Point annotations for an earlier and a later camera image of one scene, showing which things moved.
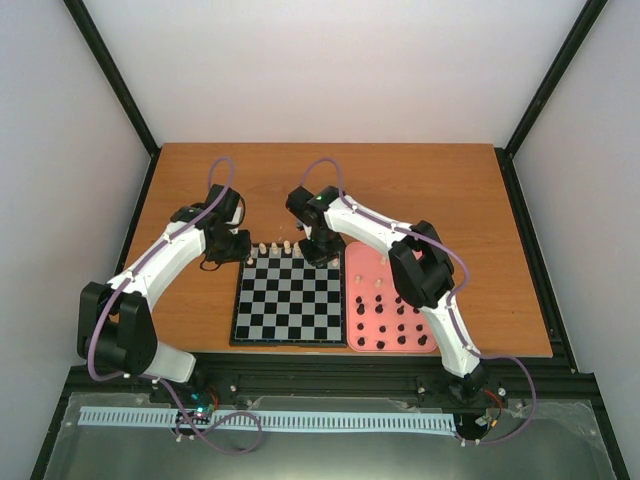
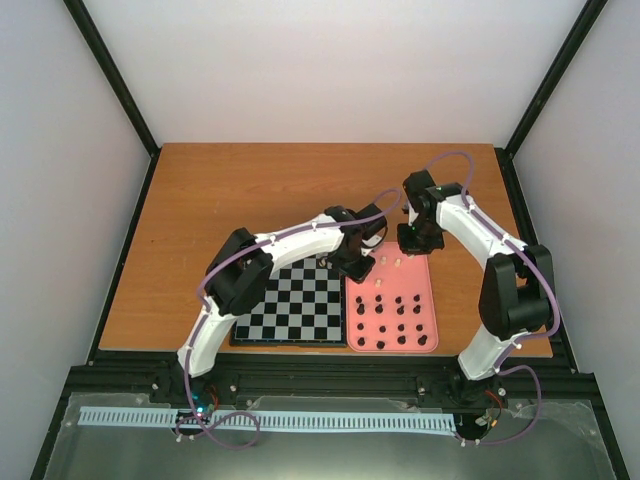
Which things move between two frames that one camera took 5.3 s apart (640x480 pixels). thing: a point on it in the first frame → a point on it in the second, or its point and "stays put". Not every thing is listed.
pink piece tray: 378,318 stays put
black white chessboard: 283,300 stays put
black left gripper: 242,253 → 360,274
